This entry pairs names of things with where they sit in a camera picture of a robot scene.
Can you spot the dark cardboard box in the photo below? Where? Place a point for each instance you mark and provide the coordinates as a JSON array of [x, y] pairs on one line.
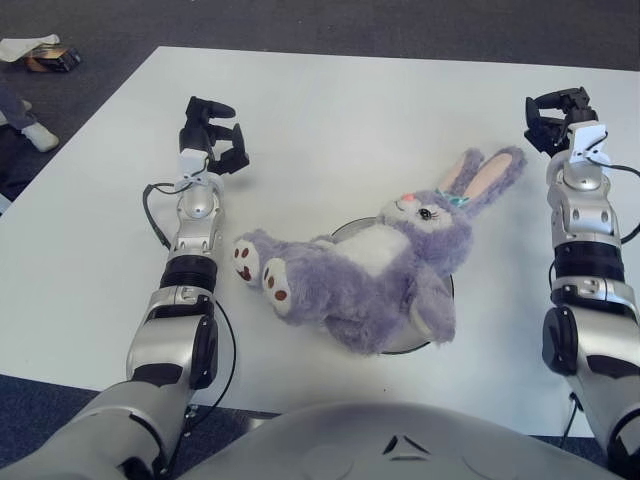
[[57, 59]]

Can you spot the black table leg bracket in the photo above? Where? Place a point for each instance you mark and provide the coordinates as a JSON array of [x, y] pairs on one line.
[[192, 412]]

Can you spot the white plate with black rim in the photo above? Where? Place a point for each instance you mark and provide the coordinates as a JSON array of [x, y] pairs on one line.
[[440, 292]]

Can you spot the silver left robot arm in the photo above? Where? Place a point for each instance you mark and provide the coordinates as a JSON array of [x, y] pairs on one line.
[[175, 280]]

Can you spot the white shoe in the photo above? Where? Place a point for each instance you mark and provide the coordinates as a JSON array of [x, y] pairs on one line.
[[42, 137]]

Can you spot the purple plush doll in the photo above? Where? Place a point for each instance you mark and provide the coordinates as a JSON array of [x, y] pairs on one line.
[[380, 260]]

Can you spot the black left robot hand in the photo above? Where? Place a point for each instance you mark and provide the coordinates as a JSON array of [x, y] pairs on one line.
[[200, 135]]

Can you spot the white cloth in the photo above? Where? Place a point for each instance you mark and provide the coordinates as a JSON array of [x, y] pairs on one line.
[[20, 46]]

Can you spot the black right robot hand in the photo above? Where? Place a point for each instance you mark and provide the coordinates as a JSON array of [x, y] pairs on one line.
[[555, 125]]

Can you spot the grey trouser leg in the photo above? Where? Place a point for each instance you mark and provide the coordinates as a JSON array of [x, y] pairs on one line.
[[12, 110]]

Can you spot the grey robot torso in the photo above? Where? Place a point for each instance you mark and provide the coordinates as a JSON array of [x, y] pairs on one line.
[[350, 440]]

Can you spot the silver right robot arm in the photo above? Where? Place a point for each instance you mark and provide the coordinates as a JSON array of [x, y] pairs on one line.
[[585, 240]]

